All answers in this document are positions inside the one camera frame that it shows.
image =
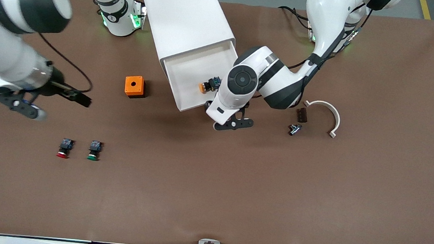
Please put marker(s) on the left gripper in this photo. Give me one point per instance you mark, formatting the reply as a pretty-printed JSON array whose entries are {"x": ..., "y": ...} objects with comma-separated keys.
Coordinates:
[{"x": 207, "y": 104}]

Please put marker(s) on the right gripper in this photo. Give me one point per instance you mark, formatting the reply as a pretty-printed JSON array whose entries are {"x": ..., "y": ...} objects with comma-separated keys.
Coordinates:
[{"x": 54, "y": 86}]

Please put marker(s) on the yellow mushroom push button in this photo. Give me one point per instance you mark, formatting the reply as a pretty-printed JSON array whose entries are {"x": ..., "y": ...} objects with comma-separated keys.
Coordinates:
[{"x": 209, "y": 85}]

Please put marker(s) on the white drawer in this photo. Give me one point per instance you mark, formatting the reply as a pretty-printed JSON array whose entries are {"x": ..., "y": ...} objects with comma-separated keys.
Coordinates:
[{"x": 189, "y": 80}]

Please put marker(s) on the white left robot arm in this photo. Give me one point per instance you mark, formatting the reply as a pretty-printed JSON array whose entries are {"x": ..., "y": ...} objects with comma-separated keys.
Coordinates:
[{"x": 328, "y": 17}]

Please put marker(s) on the red mushroom push button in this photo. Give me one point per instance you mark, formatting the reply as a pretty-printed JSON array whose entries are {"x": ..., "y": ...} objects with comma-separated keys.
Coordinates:
[{"x": 65, "y": 149}]

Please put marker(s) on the green mushroom push button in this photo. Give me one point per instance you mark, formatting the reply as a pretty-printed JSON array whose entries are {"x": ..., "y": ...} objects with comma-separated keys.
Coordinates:
[{"x": 94, "y": 150}]

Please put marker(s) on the white drawer cabinet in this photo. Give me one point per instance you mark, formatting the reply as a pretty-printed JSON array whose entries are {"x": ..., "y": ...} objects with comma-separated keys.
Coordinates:
[{"x": 187, "y": 13}]

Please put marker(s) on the brown terminal block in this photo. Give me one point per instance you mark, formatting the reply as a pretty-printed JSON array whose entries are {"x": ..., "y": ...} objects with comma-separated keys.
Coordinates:
[{"x": 302, "y": 115}]

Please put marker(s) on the orange box with hole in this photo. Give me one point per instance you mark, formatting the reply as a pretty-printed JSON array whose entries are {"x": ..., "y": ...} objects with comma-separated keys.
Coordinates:
[{"x": 133, "y": 85}]

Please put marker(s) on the silver key switch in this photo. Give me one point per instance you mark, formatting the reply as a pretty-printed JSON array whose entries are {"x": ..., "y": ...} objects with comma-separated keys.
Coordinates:
[{"x": 295, "y": 129}]

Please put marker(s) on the white curved bracket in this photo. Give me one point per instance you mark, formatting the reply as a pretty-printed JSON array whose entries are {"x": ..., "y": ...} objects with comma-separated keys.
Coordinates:
[{"x": 335, "y": 116}]

